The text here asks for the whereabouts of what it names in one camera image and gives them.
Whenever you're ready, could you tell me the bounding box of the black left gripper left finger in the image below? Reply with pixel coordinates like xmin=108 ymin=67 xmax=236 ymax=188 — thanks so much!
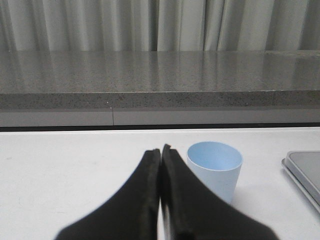
xmin=56 ymin=149 xmax=161 ymax=240

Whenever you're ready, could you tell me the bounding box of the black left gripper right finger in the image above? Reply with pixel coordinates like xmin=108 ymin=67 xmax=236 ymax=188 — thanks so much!
xmin=160 ymin=144 xmax=278 ymax=240

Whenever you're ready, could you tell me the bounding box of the grey stone counter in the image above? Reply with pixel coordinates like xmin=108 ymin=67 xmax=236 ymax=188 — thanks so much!
xmin=0 ymin=50 xmax=320 ymax=128

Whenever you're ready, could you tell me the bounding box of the light blue plastic cup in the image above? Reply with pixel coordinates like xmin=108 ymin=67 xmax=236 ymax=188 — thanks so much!
xmin=187 ymin=141 xmax=243 ymax=204

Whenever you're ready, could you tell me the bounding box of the grey pleated curtain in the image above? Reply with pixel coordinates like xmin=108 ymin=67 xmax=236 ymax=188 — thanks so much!
xmin=0 ymin=0 xmax=320 ymax=51

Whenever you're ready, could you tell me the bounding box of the silver electronic kitchen scale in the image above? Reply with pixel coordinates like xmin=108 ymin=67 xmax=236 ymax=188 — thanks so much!
xmin=281 ymin=150 xmax=320 ymax=211

